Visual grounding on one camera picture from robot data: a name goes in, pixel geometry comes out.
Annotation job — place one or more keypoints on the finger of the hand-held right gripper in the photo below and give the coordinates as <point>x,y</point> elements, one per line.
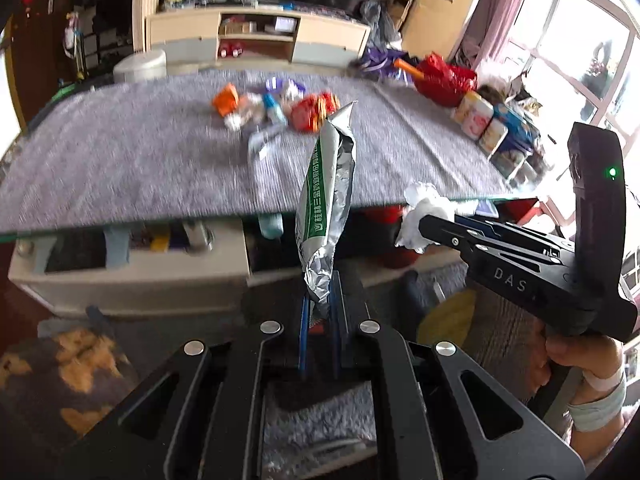
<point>450,232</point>
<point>530,237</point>

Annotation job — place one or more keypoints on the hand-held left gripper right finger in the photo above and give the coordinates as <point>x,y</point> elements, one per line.
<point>338,340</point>

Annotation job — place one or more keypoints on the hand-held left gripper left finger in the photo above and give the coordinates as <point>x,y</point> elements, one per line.
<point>303,340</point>

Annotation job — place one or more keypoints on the white tissue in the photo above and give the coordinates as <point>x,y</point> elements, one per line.
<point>425,207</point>

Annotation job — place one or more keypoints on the silver foil packet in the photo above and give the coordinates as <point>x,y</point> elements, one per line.
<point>325,185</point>

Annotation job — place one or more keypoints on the red snack packet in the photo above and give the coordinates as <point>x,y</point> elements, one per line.
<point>310,112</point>

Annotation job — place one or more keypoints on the silver tube wrapper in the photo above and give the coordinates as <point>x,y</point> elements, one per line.
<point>262,142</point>

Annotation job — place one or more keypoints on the blue white wrapper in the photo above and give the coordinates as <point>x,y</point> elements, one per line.
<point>274,107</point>

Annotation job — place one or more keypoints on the orange snack packet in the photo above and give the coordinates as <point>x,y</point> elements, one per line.
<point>226,100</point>

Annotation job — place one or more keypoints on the person's right forearm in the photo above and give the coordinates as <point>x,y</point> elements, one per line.
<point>597,410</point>

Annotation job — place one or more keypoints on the person's right hand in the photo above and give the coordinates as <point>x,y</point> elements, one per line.
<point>580,355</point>

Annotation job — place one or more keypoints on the red box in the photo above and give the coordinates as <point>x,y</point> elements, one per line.
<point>537,210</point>

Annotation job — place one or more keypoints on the yellow plush toy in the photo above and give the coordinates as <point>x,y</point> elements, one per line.
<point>447,317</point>

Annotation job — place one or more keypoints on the cream tin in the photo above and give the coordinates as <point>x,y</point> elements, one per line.
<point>492,135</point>

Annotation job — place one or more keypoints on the blue box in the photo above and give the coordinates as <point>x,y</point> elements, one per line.
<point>520,127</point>

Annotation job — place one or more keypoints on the white plastic hanger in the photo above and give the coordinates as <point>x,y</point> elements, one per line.
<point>325,452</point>

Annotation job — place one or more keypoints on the blue white bottle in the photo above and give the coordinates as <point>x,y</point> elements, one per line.
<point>271,225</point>

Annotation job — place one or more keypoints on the round snack canisters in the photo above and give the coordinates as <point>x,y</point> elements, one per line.
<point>472,115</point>

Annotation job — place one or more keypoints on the chrome table leg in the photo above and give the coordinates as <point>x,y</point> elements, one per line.
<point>197,235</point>

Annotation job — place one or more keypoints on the red plastic bag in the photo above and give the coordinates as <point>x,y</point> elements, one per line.
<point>445,80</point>

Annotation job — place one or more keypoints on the white low cabinet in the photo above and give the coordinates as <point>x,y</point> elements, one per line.
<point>140,285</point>

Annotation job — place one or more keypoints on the purple bag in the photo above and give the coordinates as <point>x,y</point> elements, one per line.
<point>380,60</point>

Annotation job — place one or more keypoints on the window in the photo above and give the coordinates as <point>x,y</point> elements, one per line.
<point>575,25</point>

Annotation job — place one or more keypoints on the cardboard box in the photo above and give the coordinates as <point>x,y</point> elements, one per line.
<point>440,10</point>

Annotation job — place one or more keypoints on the pink curtain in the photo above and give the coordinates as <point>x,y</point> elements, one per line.
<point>492,10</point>

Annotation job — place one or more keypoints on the brown yellow patterned blanket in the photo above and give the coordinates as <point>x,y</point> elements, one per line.
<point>60,385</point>

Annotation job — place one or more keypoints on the grey table mat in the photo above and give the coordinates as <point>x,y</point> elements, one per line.
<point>125,160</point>

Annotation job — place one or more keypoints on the white round bin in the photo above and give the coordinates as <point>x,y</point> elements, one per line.
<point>140,66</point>

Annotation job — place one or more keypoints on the cream television cabinet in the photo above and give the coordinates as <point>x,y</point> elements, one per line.
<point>180,35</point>

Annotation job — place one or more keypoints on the white slatted panel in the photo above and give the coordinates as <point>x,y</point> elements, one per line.
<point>147,0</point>

